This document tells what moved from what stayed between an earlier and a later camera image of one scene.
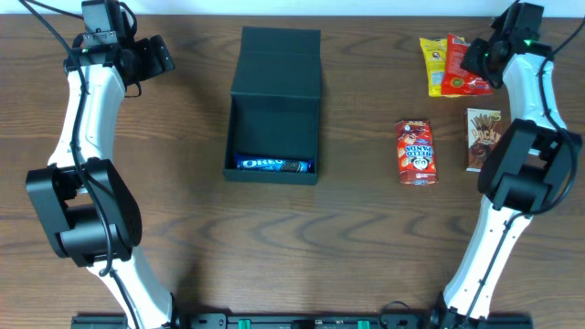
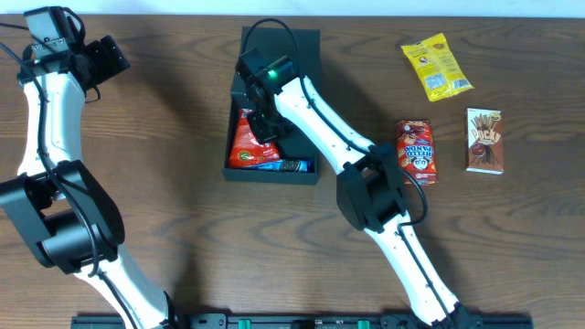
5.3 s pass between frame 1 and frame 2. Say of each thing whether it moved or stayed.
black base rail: stayed
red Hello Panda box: stayed
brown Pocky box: stayed
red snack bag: moved
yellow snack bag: moved
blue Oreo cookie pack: stayed
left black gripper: moved
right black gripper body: moved
